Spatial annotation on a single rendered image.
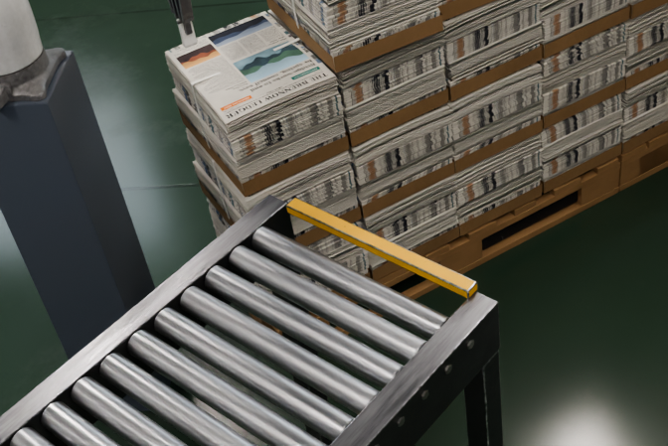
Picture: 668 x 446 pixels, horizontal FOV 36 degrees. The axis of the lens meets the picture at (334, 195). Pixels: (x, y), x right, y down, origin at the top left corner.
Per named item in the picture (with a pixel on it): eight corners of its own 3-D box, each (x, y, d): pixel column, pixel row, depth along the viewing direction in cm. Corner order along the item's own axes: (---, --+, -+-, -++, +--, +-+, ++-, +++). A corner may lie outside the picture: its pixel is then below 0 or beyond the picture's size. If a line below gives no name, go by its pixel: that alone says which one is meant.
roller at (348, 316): (225, 245, 198) (222, 269, 199) (421, 350, 171) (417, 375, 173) (244, 240, 201) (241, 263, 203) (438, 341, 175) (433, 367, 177)
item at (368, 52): (304, 44, 244) (301, 28, 241) (410, 3, 252) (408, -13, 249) (335, 74, 233) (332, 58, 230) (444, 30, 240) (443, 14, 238)
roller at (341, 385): (171, 299, 191) (182, 312, 195) (367, 415, 164) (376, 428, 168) (188, 278, 192) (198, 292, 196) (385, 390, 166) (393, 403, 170)
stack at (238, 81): (227, 286, 306) (158, 49, 252) (541, 133, 341) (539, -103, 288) (286, 369, 278) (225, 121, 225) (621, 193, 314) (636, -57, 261)
